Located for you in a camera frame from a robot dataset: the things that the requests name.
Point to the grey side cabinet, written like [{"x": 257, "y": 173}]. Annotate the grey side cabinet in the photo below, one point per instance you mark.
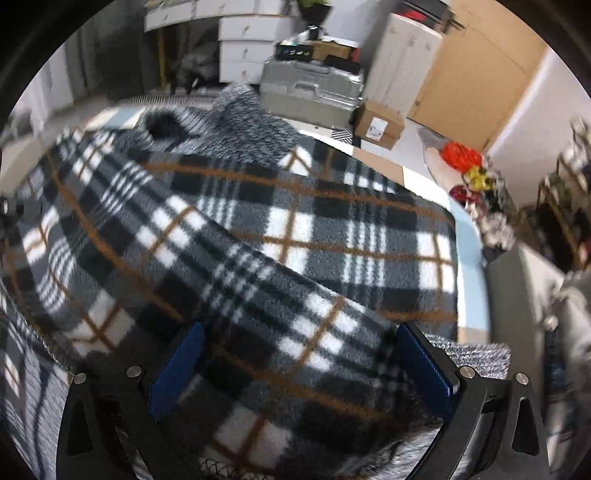
[{"x": 512, "y": 300}]

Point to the shoe rack with shoes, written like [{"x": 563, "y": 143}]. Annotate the shoe rack with shoes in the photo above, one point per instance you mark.
[{"x": 568, "y": 198}]

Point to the plaid fleece jacket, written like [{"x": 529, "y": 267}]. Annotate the plaid fleece jacket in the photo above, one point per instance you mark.
[{"x": 277, "y": 230}]

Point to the checked tablecloth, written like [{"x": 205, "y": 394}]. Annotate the checked tablecloth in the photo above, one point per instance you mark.
[{"x": 471, "y": 286}]

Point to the white hard-shell suitcase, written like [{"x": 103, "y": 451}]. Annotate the white hard-shell suitcase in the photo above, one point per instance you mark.
[{"x": 401, "y": 55}]

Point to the yellow shoes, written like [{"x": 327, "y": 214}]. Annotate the yellow shoes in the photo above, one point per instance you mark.
[{"x": 476, "y": 177}]

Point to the light wooden door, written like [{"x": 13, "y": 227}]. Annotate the light wooden door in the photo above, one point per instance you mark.
[{"x": 475, "y": 69}]

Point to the silver aluminium suitcase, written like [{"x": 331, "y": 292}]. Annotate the silver aluminium suitcase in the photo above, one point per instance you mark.
[{"x": 304, "y": 92}]

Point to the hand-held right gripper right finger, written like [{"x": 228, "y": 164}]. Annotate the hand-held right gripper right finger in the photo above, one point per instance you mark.
[{"x": 427, "y": 374}]

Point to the pile of light clothes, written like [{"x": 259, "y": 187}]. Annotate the pile of light clothes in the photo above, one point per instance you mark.
[{"x": 572, "y": 300}]

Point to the red shoes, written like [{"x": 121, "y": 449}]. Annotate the red shoes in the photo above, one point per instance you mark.
[{"x": 461, "y": 194}]

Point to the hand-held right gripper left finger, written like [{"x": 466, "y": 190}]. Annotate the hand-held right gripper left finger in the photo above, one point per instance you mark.
[{"x": 178, "y": 374}]

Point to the black carton box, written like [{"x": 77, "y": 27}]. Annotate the black carton box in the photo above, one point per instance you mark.
[{"x": 293, "y": 51}]

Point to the dark grey bag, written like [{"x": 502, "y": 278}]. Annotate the dark grey bag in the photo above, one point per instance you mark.
[{"x": 194, "y": 69}]

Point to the wrapped green bouquet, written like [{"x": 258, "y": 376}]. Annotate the wrapped green bouquet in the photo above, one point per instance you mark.
[{"x": 314, "y": 9}]

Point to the small cardboard box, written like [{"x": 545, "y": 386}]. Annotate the small cardboard box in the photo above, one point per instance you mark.
[{"x": 378, "y": 124}]

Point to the orange plastic bag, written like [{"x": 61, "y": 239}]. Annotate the orange plastic bag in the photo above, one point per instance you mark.
[{"x": 459, "y": 154}]

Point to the black red shoe box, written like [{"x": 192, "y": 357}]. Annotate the black red shoe box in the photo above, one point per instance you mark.
[{"x": 427, "y": 23}]

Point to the brown open box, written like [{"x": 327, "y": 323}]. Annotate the brown open box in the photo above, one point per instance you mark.
[{"x": 334, "y": 48}]

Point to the flat black box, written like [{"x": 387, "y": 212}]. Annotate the flat black box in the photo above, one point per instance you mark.
[{"x": 344, "y": 65}]

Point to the white desk with drawers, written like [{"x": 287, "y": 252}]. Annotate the white desk with drawers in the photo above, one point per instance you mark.
[{"x": 244, "y": 50}]

